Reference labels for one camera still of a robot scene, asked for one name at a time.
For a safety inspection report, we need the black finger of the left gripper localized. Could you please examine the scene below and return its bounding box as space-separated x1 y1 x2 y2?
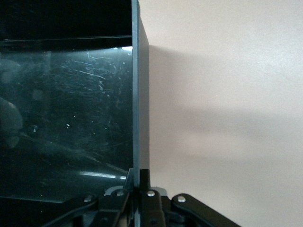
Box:
45 168 134 227
138 169 241 227

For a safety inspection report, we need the black plastic box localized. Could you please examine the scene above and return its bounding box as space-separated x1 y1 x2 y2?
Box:
0 0 151 227

